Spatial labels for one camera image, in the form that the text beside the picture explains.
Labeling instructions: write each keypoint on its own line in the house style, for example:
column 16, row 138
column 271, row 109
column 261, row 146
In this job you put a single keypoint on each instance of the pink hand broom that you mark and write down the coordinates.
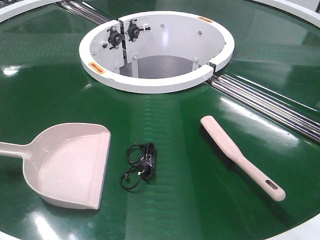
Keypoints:
column 231, row 150

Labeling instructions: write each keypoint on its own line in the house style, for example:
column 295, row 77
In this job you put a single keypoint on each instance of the pink plastic dustpan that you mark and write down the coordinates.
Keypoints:
column 65, row 164

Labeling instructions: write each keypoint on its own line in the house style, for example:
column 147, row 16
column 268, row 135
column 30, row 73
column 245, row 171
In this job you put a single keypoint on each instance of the white outer conveyor rim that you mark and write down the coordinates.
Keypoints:
column 157, row 18

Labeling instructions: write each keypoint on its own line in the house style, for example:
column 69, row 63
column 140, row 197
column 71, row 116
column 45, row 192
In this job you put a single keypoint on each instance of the chrome roller bars rear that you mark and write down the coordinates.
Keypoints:
column 83, row 11

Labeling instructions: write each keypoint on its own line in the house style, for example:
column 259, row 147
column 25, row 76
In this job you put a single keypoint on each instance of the chrome roller bars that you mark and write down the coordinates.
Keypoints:
column 83, row 11
column 267, row 105

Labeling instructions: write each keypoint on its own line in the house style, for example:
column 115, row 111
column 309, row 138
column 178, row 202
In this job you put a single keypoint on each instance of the chrome roller bars right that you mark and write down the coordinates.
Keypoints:
column 267, row 105

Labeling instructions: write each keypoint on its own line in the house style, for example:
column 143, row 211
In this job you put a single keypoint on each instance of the right black bearing mount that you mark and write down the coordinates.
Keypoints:
column 134, row 30

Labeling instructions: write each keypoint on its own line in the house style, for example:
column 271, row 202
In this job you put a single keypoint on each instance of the black bearing mount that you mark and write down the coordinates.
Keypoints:
column 134, row 30
column 115, row 38

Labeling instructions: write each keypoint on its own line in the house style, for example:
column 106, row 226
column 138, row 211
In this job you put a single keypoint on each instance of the left black bearing mount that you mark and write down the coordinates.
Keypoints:
column 115, row 38

